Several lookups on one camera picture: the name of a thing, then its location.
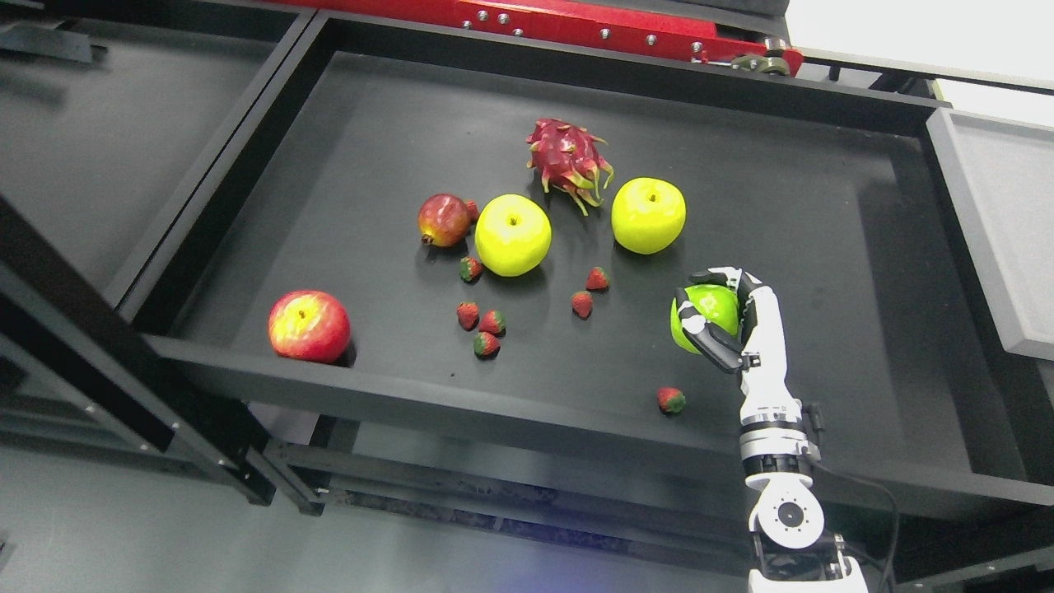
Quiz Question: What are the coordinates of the strawberry beside left apple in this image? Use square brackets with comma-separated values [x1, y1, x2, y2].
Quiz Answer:
[458, 256, 484, 284]

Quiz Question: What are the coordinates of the dragon fruit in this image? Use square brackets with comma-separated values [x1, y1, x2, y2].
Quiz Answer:
[525, 118, 614, 217]

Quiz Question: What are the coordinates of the yellow apple left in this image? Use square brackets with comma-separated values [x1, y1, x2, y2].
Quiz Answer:
[473, 193, 553, 278]

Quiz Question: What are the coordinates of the strawberry cluster left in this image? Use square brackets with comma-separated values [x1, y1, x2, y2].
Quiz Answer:
[455, 301, 479, 331]

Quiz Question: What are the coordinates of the strawberry cluster bottom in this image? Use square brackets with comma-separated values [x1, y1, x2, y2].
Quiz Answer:
[472, 331, 501, 360]

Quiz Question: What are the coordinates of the strawberry cluster right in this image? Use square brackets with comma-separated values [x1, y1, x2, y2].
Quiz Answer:
[479, 309, 506, 337]

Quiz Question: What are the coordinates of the green apple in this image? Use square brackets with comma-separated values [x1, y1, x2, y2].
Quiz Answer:
[669, 284, 740, 354]

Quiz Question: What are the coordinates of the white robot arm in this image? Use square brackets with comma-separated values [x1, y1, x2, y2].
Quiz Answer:
[740, 404, 867, 592]

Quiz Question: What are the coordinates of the black metal shelf rack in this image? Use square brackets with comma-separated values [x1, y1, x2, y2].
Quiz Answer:
[2, 1, 1052, 591]

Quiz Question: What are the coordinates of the yellow apple right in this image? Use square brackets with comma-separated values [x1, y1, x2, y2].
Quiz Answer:
[610, 177, 688, 255]

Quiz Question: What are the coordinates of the strawberry centre lower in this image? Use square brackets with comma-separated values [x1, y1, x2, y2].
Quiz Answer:
[570, 290, 594, 320]

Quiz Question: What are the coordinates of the pomegranate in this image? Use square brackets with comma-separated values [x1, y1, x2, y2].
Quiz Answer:
[417, 193, 479, 248]

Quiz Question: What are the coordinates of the red metal beam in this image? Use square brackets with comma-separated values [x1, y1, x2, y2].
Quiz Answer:
[294, 1, 806, 76]

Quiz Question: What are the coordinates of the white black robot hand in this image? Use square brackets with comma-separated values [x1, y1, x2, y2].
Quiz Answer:
[674, 266, 803, 424]

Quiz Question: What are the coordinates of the strawberry near front edge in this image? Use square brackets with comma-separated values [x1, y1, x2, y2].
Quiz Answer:
[655, 386, 688, 414]

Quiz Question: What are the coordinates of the strawberry centre upper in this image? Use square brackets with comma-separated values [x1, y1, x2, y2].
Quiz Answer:
[584, 266, 610, 292]

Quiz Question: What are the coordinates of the red apple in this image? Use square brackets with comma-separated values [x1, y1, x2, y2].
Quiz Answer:
[267, 290, 352, 364]

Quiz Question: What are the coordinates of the grey tray right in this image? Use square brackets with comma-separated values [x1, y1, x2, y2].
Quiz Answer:
[926, 108, 1053, 360]

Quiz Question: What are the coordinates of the strawberry cluster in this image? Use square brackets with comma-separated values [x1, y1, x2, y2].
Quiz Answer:
[479, 309, 506, 337]
[472, 331, 501, 360]
[455, 301, 479, 331]

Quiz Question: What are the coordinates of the yellow apple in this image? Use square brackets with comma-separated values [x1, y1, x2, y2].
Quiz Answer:
[473, 193, 553, 278]
[610, 177, 688, 255]

